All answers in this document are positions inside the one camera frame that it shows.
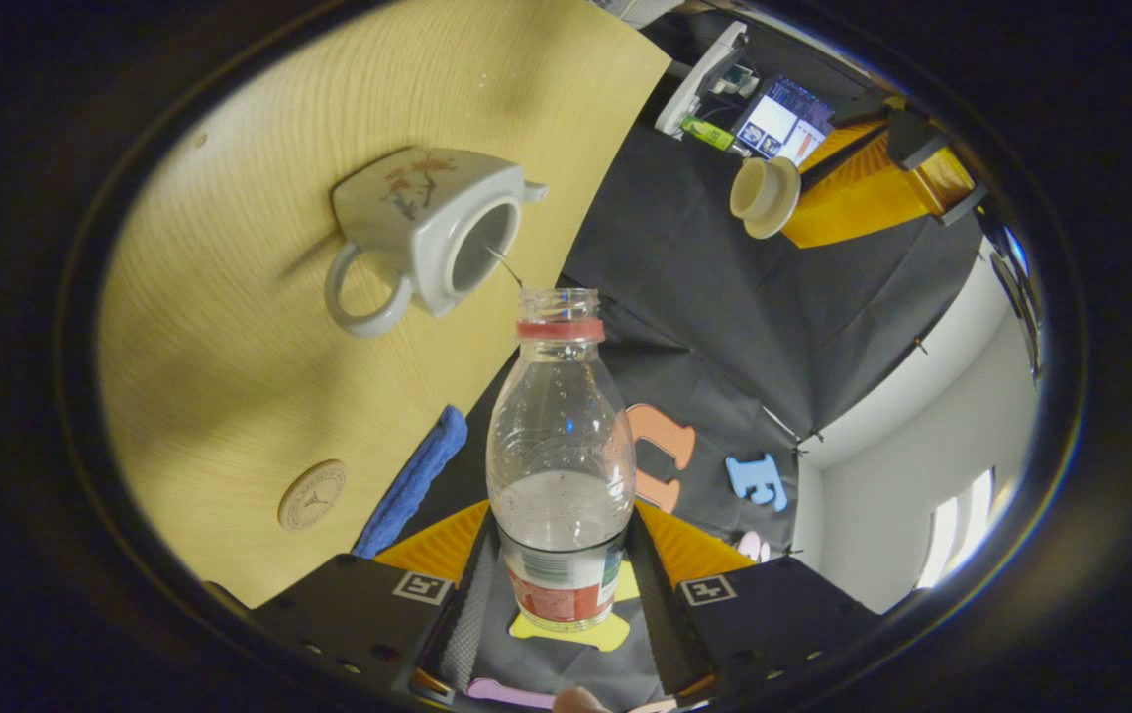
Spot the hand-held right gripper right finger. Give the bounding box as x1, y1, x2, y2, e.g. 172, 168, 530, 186
630, 501, 878, 699

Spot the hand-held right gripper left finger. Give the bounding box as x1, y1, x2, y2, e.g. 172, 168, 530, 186
254, 501, 497, 699

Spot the round wooden coaster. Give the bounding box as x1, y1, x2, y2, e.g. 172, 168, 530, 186
278, 459, 347, 532

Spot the clear plastic water bottle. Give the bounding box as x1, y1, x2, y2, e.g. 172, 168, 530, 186
486, 287, 638, 633

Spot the white ceramic teacup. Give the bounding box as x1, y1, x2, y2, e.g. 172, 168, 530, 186
324, 147, 549, 340

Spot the green drink bottle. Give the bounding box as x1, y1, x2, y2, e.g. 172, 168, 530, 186
679, 114, 735, 152

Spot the computer monitor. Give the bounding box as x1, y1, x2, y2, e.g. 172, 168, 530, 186
729, 77, 836, 167

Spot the blue folded towel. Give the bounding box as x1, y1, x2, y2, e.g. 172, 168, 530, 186
353, 404, 468, 559

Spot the white side table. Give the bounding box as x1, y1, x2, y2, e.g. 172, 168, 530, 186
655, 22, 750, 138

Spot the black backdrop cloth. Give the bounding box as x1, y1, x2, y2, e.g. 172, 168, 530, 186
427, 10, 987, 709

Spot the ceiling light panel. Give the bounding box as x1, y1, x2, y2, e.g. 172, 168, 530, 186
917, 468, 994, 592

